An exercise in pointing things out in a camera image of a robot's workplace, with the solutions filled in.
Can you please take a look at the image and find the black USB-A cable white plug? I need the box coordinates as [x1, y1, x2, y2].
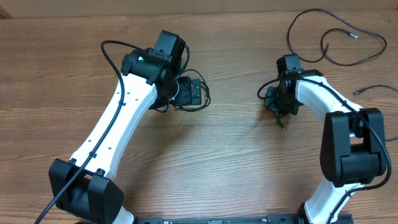
[173, 69, 211, 112]

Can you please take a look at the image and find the black USB cable dark plug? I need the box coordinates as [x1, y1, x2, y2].
[273, 84, 398, 142]

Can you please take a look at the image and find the thin black cable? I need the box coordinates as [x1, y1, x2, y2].
[286, 8, 388, 67]

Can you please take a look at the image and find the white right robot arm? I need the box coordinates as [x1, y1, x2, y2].
[262, 54, 392, 223]

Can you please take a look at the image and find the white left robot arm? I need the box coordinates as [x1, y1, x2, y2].
[49, 30, 211, 224]

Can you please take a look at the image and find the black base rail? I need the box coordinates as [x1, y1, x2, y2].
[132, 215, 305, 224]

